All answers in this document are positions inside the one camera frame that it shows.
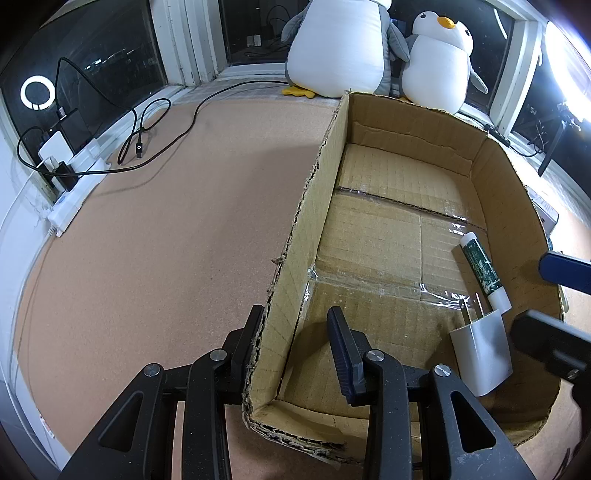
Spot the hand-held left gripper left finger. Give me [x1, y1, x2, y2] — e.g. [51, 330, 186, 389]
[60, 305, 265, 480]

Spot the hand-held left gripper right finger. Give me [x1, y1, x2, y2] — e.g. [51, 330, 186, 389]
[327, 306, 537, 480]

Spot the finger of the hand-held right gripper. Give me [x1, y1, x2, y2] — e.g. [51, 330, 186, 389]
[512, 310, 591, 383]
[538, 250, 591, 296]

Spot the white charger plug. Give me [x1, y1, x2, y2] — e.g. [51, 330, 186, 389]
[450, 295, 514, 398]

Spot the green tube with white cap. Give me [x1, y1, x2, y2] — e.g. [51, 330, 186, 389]
[455, 233, 512, 313]

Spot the cardboard box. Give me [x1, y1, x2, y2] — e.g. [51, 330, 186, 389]
[241, 91, 568, 467]

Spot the white labelled box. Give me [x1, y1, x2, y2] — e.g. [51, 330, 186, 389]
[526, 185, 559, 234]

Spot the black metal stand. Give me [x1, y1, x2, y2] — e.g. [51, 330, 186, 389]
[538, 104, 583, 176]

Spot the bright studio light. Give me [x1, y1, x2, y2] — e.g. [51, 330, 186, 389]
[545, 18, 591, 107]

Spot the white power strip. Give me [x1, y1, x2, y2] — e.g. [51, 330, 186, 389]
[47, 138, 112, 237]

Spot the black plug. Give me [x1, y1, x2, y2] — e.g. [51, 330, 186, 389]
[53, 161, 79, 192]

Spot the small penguin plush toy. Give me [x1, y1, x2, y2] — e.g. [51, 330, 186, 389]
[399, 10, 489, 116]

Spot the white power adapter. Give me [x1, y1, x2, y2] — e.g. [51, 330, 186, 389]
[38, 132, 75, 169]

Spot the large penguin plush toy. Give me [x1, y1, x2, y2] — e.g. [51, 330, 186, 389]
[281, 0, 411, 99]

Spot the black inline cable remote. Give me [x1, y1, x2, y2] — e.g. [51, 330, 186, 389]
[485, 124, 512, 147]

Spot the black usb cable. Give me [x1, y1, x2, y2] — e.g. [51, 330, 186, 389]
[117, 98, 172, 163]

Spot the long black cable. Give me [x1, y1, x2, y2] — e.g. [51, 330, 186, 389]
[69, 79, 289, 176]

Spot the black looped cable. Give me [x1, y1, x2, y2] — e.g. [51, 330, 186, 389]
[17, 124, 61, 178]

